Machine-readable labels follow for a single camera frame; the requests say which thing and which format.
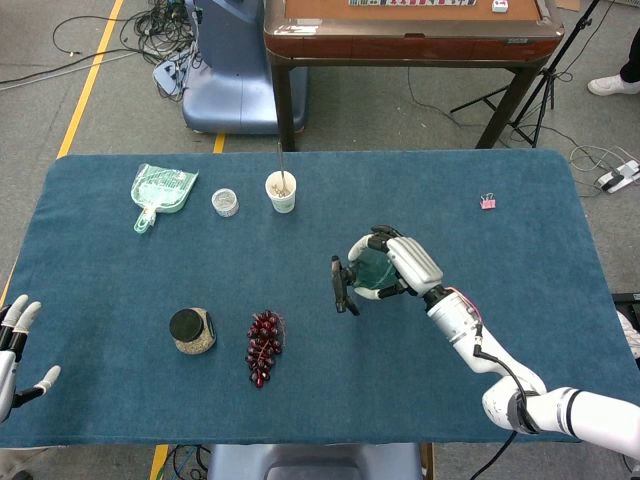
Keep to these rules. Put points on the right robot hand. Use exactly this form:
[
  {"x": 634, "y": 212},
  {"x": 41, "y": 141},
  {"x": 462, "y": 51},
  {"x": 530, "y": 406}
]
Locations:
[{"x": 417, "y": 265}]

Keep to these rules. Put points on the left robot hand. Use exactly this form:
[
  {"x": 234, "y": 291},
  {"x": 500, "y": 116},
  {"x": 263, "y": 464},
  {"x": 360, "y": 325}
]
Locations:
[{"x": 7, "y": 370}]

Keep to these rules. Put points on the green object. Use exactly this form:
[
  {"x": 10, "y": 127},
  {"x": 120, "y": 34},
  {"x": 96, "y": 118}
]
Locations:
[{"x": 372, "y": 272}]

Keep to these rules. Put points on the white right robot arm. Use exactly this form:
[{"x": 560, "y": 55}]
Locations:
[{"x": 500, "y": 350}]

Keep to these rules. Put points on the pink binder clip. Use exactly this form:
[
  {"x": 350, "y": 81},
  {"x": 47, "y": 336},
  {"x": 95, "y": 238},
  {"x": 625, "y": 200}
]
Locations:
[{"x": 488, "y": 203}]

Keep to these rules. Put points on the blue felt table cloth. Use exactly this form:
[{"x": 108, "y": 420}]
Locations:
[{"x": 400, "y": 375}]

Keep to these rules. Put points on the white paper cup floral print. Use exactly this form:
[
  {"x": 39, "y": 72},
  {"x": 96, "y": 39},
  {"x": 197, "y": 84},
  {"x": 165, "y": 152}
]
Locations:
[{"x": 282, "y": 202}]

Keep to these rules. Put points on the dark red grape bunch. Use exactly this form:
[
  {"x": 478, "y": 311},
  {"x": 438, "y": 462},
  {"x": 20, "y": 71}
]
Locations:
[{"x": 262, "y": 340}]

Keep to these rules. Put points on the thin white spoon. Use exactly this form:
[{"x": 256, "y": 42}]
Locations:
[{"x": 280, "y": 160}]

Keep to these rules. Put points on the glass jar with black lid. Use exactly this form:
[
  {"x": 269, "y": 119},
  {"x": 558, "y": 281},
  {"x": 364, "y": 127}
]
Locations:
[{"x": 187, "y": 325}]

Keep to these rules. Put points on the small clear plastic tub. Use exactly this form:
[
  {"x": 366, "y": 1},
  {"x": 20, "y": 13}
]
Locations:
[{"x": 225, "y": 201}]

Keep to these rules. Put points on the brown mahjong table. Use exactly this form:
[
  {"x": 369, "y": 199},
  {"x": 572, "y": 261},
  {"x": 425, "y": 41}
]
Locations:
[{"x": 400, "y": 47}]

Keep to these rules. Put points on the black tripod stand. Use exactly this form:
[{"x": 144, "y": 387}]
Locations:
[{"x": 542, "y": 85}]

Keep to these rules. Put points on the white power strip with plugs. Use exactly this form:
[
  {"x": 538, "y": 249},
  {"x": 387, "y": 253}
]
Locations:
[{"x": 620, "y": 177}]

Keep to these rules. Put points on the blue-grey robot torso base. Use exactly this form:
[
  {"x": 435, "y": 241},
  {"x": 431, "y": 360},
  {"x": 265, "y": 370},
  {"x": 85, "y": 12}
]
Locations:
[{"x": 315, "y": 462}]

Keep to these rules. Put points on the mint green plastic scoop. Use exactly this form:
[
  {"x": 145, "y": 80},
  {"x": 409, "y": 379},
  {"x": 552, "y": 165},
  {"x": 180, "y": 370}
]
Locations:
[{"x": 162, "y": 192}]

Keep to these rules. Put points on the row of face-up mahjong tiles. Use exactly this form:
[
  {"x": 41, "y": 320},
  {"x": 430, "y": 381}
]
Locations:
[{"x": 410, "y": 2}]

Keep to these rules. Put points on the white sneaker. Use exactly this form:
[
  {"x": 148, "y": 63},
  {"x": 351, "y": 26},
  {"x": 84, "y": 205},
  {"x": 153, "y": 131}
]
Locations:
[{"x": 610, "y": 85}]

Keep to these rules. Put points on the single white mahjong tile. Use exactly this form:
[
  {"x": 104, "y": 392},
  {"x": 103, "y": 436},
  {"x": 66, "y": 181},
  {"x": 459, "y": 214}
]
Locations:
[{"x": 498, "y": 6}]

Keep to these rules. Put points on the person leg in dark trousers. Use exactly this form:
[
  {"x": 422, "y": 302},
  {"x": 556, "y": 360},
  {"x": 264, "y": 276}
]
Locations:
[{"x": 632, "y": 62}]

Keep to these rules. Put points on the grey power strip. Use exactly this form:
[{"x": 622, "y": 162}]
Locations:
[{"x": 170, "y": 72}]

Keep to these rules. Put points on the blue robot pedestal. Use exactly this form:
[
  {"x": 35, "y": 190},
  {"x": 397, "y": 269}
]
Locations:
[{"x": 235, "y": 90}]

